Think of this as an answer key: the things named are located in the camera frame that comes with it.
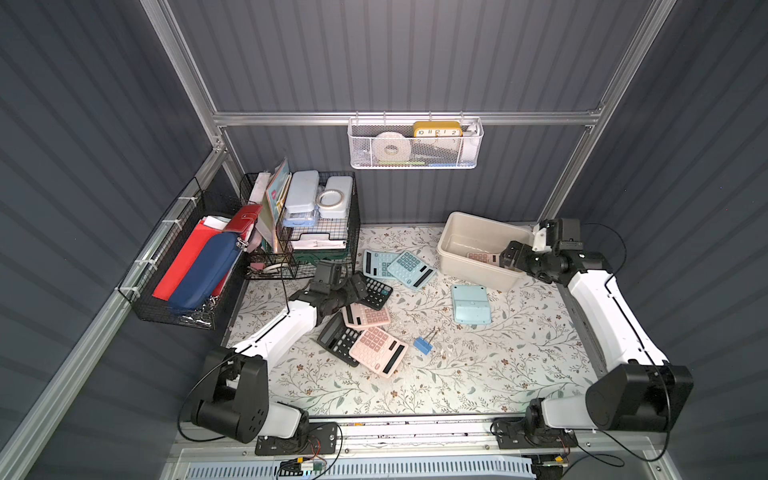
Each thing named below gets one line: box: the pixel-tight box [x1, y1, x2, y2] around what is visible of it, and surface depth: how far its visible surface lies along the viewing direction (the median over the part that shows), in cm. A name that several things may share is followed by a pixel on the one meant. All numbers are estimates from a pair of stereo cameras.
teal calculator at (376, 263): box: [363, 249, 400, 280], surface depth 107 cm
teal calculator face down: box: [451, 285, 492, 324], surface depth 96 cm
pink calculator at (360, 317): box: [341, 302, 391, 329], surface depth 93 cm
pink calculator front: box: [349, 326, 409, 379], surface depth 86 cm
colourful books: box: [256, 158, 293, 253], surface depth 96 cm
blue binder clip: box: [413, 326, 440, 355], surface depth 90 cm
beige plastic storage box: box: [437, 211, 534, 292], surface depth 107 cm
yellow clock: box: [413, 121, 463, 138], surface depth 89 cm
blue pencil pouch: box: [168, 232, 242, 311], surface depth 70 cm
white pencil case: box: [284, 170, 320, 226], surface depth 96 cm
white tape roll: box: [372, 131, 412, 163], surface depth 86 cm
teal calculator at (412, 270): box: [387, 251, 437, 291], surface depth 106 cm
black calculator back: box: [357, 274, 393, 311], surface depth 100 cm
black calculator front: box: [317, 312, 363, 367], surface depth 91 cm
